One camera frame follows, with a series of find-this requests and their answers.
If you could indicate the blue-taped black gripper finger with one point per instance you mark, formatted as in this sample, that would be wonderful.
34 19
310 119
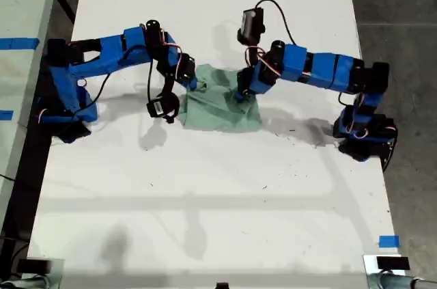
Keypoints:
195 84
248 97
239 95
190 85

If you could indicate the pale green T-shirt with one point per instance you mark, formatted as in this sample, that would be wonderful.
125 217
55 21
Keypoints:
218 114

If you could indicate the blue and black robot arm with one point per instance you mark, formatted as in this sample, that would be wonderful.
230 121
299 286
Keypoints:
109 56
324 67

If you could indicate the long blue tape strip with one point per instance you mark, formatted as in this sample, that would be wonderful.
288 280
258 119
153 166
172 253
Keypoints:
17 43

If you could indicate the pale side table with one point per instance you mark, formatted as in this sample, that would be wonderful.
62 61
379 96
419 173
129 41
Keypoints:
20 2

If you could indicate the small black clamp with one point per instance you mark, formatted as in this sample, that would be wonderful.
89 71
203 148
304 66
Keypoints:
222 286

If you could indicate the blue tape square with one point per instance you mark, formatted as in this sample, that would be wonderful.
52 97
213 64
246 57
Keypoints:
389 241

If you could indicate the small black box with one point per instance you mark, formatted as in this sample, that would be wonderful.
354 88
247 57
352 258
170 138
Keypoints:
33 265
392 263

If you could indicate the pale grey tube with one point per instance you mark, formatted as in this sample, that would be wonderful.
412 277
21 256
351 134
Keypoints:
396 282
27 283

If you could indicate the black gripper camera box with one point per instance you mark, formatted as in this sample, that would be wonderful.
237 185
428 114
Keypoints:
162 106
252 24

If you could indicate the black metal frame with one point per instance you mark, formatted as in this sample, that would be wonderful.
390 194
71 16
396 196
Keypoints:
66 2

